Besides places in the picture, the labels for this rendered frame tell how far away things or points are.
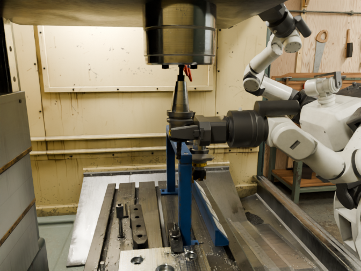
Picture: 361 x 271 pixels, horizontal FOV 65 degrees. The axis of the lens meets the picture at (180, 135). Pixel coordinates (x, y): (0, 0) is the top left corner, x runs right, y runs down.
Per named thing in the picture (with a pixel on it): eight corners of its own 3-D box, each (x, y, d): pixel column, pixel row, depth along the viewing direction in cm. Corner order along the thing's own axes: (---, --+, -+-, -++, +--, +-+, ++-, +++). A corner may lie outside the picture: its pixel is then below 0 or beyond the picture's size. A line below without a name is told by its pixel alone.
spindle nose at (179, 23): (145, 65, 72) (144, 14, 69) (208, 65, 73) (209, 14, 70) (141, 64, 56) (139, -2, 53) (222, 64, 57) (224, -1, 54)
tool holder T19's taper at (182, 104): (170, 109, 68) (170, 80, 67) (188, 109, 68) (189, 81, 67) (171, 112, 64) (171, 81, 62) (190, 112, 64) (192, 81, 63)
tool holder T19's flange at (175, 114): (166, 119, 69) (166, 108, 69) (190, 119, 70) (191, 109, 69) (166, 123, 63) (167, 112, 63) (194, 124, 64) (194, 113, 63)
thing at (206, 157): (211, 155, 91) (211, 152, 91) (216, 161, 86) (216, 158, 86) (189, 156, 90) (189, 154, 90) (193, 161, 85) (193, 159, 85)
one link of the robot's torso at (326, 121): (361, 141, 139) (343, 71, 129) (429, 163, 106) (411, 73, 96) (305, 166, 138) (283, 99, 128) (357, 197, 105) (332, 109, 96)
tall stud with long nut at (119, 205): (125, 234, 102) (123, 201, 99) (124, 239, 100) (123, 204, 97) (117, 235, 102) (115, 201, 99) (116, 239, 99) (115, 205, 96)
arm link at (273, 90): (243, 76, 145) (284, 94, 143) (237, 93, 137) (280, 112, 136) (252, 59, 135) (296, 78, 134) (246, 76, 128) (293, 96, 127)
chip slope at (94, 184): (227, 203, 187) (229, 165, 181) (276, 280, 119) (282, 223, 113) (86, 212, 175) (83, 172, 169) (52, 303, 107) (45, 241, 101)
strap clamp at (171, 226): (177, 252, 92) (177, 209, 89) (183, 282, 80) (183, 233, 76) (167, 253, 92) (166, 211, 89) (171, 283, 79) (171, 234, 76)
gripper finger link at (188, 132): (170, 126, 64) (197, 125, 64) (171, 140, 65) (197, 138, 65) (171, 127, 62) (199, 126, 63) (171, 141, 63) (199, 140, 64)
